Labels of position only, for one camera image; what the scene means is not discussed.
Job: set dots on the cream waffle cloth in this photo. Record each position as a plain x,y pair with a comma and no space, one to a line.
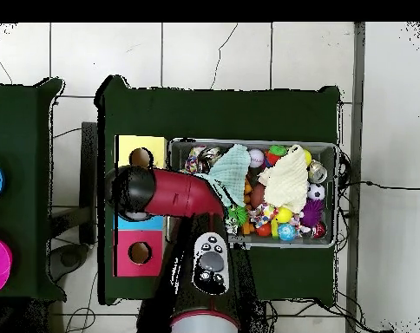
286,180

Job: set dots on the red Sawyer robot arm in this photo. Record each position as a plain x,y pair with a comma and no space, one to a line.
182,194

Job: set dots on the wooden box with three holes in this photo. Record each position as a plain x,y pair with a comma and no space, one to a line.
154,253

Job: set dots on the mint green waffle cloth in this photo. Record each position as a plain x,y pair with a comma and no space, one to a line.
234,170

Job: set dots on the white baseball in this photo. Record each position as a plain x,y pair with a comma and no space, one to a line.
256,158

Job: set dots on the dark green table cloth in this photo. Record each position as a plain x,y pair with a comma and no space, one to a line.
213,114

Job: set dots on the green and orange spiky ball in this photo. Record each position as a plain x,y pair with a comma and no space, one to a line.
277,150

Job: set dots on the blue globe ball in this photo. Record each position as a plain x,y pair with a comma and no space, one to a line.
287,232

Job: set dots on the yellow foam ball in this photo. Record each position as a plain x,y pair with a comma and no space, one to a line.
308,158

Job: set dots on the purple spiky ball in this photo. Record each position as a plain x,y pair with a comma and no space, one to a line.
312,212

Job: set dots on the small soccer ball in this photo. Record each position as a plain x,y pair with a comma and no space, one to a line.
316,191

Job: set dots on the crushed silver drink can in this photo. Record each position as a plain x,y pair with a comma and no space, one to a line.
317,171

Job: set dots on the dark green side table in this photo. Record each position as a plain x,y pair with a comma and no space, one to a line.
22,173

